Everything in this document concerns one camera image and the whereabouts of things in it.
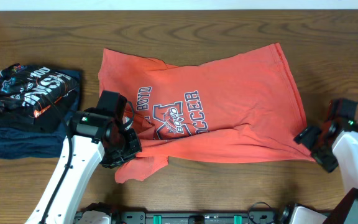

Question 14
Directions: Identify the red soccer t-shirt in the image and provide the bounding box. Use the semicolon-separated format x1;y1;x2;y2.
98;43;311;183

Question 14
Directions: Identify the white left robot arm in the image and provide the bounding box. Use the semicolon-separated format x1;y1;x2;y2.
27;91;142;224

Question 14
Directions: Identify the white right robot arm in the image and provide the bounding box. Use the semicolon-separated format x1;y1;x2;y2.
282;98;358;224

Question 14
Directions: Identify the black printed folded t-shirt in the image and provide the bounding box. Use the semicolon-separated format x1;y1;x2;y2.
0;63;81;133

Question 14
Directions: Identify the navy folded t-shirt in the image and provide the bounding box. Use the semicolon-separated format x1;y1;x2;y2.
0;68;83;160

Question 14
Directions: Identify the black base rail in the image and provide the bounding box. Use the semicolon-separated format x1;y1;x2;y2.
73;203;291;224

